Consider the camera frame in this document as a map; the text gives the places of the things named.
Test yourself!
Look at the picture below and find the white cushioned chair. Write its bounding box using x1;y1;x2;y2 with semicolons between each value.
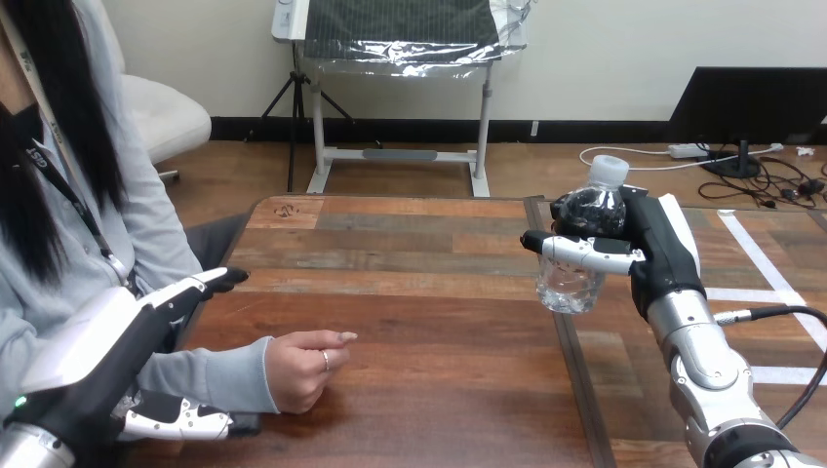
87;0;214;183

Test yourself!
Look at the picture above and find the person's hand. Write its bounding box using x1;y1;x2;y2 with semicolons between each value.
264;331;359;415

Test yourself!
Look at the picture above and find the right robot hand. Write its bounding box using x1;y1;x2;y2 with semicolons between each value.
520;184;707;321

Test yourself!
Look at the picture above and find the tangle of cables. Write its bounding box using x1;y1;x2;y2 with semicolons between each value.
578;141;827;210

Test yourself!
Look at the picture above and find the white power strip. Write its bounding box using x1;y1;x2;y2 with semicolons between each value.
666;142;713;160

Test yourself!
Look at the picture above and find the black tripod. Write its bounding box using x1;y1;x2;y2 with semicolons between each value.
244;41;383;194

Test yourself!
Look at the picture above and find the person's forearm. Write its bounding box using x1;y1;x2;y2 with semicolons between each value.
135;336;280;415

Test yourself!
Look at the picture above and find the dark screen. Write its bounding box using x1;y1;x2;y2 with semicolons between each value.
666;66;827;180

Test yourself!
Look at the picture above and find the black cable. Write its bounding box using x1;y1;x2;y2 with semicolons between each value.
713;305;827;432

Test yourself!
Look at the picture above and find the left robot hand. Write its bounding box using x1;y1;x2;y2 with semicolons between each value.
3;266;262;468

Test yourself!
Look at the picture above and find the white desk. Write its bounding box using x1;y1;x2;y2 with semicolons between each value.
271;0;530;198

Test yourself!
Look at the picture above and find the person's body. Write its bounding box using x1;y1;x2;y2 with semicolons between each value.
0;0;250;421

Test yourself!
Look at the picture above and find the clear water bottle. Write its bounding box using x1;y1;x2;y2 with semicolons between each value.
535;154;631;316

